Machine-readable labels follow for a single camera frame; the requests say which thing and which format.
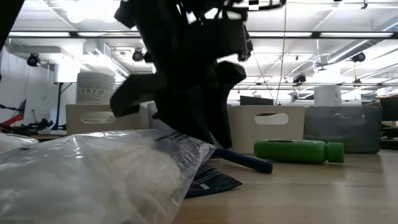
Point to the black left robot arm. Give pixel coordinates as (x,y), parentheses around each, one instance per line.
(7,15)

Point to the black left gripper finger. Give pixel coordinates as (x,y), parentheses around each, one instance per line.
(192,112)
(136,93)

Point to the dark blue razor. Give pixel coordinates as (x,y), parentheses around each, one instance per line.
(248,161)

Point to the red machine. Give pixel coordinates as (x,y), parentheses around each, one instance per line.
(17,119)

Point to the printed clear bag of cotton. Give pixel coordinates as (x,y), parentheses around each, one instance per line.
(93,180)

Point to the light grey plastic bin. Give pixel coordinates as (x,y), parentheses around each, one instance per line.
(74,124)

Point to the black computer monitor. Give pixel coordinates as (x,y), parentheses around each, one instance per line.
(256,101)

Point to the white round pillar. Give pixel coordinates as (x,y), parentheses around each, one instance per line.
(328,95)

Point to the black sachet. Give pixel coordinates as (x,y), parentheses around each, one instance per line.
(214,183)

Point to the dark screen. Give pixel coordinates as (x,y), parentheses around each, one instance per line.
(390,109)

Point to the clear bag of cotton balls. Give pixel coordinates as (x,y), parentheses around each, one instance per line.
(12,143)

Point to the black bar with light strips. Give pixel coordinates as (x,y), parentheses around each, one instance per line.
(315,35)

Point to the dark upright post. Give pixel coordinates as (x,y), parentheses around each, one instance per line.
(59,105)

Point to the white plastic bin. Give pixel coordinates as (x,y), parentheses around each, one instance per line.
(280,137)

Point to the green travel bottle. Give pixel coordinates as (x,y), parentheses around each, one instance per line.
(289,152)

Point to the black bench equipment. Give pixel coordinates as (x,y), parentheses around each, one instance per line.
(37,125)

